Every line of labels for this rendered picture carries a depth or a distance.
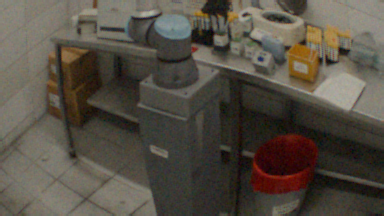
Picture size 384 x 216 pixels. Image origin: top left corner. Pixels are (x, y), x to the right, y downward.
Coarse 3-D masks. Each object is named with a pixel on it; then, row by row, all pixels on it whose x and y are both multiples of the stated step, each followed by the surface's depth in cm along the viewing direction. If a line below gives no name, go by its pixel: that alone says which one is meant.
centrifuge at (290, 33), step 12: (264, 12) 249; (276, 12) 252; (264, 24) 239; (276, 24) 235; (288, 24) 235; (300, 24) 239; (252, 36) 242; (276, 36) 237; (288, 36) 234; (300, 36) 241; (288, 48) 238
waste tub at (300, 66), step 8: (296, 48) 221; (304, 48) 219; (288, 56) 212; (296, 56) 209; (304, 56) 221; (312, 56) 218; (288, 64) 214; (296, 64) 211; (304, 64) 209; (312, 64) 206; (296, 72) 213; (304, 72) 211; (312, 72) 208; (312, 80) 210
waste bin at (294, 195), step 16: (272, 144) 257; (288, 144) 258; (304, 144) 255; (256, 160) 246; (272, 160) 259; (288, 160) 259; (304, 160) 254; (256, 176) 239; (272, 176) 232; (288, 176) 229; (304, 176) 232; (256, 192) 249; (272, 192) 237; (288, 192) 235; (304, 192) 246; (256, 208) 254; (272, 208) 244; (288, 208) 244
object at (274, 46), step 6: (264, 36) 225; (270, 36) 225; (264, 42) 226; (270, 42) 223; (276, 42) 221; (282, 42) 221; (264, 48) 227; (270, 48) 225; (276, 48) 222; (282, 48) 222; (276, 54) 224; (282, 54) 223; (276, 60) 225; (282, 60) 225
